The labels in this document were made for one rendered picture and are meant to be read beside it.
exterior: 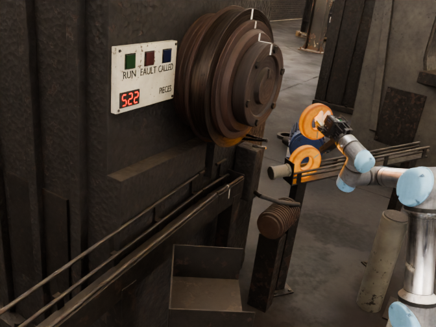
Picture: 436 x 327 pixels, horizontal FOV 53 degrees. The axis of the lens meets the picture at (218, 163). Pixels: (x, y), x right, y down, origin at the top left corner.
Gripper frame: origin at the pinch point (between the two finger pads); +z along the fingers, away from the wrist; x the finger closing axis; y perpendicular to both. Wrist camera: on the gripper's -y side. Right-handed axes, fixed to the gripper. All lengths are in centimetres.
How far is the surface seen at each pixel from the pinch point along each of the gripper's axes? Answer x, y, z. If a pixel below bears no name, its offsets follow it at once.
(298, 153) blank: 5.7, -16.2, -3.8
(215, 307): 69, -16, -68
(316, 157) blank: -4.5, -18.5, -4.5
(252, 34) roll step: 47, 39, -10
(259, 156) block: 27.0, -14.1, -6.3
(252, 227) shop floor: -14, -104, 31
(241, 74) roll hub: 53, 30, -20
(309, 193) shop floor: -78, -112, 63
